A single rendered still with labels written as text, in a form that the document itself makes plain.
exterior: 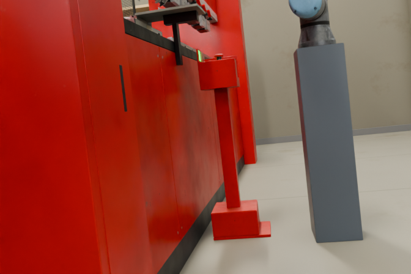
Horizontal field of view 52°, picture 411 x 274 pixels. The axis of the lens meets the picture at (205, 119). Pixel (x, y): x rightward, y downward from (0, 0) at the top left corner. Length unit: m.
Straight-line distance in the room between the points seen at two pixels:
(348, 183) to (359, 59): 3.98
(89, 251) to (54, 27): 0.39
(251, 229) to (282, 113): 3.71
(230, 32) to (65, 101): 3.31
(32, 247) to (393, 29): 5.32
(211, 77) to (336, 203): 0.73
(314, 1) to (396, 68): 4.17
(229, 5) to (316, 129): 2.48
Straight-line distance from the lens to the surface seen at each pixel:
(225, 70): 1.83
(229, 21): 4.01
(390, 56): 5.74
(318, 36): 1.75
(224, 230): 1.91
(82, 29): 0.79
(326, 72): 1.72
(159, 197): 1.43
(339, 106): 1.73
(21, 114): 0.81
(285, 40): 5.56
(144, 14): 1.82
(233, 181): 1.93
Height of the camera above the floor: 0.60
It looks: 2 degrees down
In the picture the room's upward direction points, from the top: 6 degrees counter-clockwise
